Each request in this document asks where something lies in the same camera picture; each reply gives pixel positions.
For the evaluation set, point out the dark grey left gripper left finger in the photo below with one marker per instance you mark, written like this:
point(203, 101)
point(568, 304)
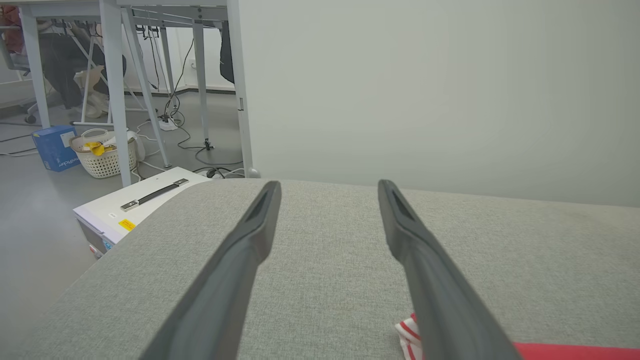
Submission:
point(220, 290)

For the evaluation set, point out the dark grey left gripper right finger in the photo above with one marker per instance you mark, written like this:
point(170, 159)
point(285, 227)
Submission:
point(440, 300)

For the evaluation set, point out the red shirt with white sleeves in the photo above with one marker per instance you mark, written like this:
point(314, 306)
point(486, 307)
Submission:
point(575, 352)

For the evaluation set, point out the white plastic laundry basket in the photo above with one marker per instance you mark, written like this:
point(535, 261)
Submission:
point(107, 165)

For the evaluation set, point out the white power strip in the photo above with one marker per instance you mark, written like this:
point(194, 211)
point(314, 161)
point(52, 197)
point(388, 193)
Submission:
point(169, 123)

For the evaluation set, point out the yellow cloth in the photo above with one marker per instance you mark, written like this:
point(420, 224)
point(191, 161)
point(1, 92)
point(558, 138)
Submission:
point(96, 147)

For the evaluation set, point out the blue cardboard box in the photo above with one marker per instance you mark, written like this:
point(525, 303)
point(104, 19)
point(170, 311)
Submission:
point(52, 147)

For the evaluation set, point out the seated person in dark trousers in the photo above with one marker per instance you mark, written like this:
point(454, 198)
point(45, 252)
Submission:
point(65, 65)

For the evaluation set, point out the grey office chair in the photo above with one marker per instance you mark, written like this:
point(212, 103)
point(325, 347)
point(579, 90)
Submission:
point(15, 65)

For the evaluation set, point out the grey partition post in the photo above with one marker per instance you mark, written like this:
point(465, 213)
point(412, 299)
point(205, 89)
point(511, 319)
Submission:
point(242, 100)

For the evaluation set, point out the white metal desk frame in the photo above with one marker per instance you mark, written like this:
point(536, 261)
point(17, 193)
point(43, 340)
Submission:
point(116, 100)

